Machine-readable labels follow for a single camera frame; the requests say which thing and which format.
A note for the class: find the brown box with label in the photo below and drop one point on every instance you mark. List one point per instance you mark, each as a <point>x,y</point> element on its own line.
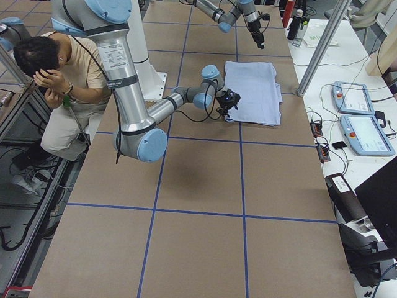
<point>344,198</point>

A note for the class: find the red cylinder bottle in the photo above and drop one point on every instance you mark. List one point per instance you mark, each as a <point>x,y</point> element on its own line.
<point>288,10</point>

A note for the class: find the aluminium frame post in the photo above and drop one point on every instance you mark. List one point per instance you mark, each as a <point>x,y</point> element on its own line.
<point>329,31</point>

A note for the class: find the blue striped button shirt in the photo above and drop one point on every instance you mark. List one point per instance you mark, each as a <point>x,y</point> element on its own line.
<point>260,93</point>

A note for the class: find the upper blue teach pendant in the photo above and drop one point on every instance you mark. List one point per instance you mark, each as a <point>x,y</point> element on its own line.
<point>352,98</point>

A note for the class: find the blue teach pendant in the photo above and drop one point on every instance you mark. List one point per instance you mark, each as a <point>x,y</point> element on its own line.
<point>365,136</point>
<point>352,98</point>

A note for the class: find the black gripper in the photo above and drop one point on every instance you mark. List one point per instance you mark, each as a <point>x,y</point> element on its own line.
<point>255,30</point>
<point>223,101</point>

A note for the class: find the lower blue teach pendant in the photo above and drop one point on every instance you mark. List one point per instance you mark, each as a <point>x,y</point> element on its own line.
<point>365,136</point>

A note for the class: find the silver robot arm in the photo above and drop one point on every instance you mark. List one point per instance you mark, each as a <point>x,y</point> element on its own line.
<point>226,20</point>
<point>138,136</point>

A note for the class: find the clear water bottle black lid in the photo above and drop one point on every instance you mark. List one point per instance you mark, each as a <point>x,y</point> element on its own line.
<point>303,25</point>

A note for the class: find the black monitor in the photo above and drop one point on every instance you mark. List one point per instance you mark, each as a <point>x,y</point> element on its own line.
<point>377,195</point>

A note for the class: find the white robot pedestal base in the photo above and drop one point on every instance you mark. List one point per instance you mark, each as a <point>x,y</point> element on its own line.
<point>152,83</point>

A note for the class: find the seated person beige shirt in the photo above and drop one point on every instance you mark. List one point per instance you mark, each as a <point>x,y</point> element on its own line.
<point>75,88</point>

